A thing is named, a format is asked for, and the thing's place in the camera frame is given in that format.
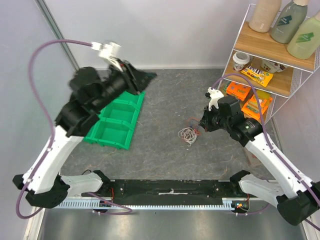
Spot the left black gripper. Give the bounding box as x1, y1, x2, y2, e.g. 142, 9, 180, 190
94, 58, 160, 112

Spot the cable bundle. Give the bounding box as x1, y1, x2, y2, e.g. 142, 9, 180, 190
177, 116, 204, 147

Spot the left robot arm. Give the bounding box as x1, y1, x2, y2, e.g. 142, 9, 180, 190
12, 59, 157, 209

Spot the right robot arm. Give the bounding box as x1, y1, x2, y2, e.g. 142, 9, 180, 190
199, 92, 320, 226

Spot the orange yellow snack box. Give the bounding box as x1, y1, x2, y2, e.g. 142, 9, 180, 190
241, 90, 273, 121

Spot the green compartment bin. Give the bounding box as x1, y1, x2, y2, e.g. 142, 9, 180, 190
83, 92, 145, 150

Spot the yellow candy bag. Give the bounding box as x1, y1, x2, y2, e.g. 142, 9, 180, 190
240, 64, 274, 87

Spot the white paper cup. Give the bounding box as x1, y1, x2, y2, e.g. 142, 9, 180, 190
232, 51, 251, 72

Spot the beige pump bottle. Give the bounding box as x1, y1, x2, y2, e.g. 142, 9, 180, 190
248, 0, 282, 33

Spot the grey-green pump bottle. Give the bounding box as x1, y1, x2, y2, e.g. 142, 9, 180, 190
270, 0, 309, 44

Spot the light green pump bottle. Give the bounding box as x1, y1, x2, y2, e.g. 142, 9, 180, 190
287, 11, 320, 60

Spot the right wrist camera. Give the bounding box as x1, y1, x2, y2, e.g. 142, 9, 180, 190
205, 87, 224, 111

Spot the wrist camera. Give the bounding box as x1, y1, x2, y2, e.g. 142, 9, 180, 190
205, 87, 224, 111
91, 41, 123, 72

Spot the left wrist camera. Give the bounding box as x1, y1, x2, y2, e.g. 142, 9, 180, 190
91, 41, 123, 72

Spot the white wire shelf rack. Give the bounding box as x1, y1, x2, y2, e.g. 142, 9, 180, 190
217, 3, 320, 122

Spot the slotted cable duct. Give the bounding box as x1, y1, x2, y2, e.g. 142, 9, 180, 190
55, 197, 240, 211

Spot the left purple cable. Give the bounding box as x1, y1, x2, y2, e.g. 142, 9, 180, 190
15, 39, 134, 220

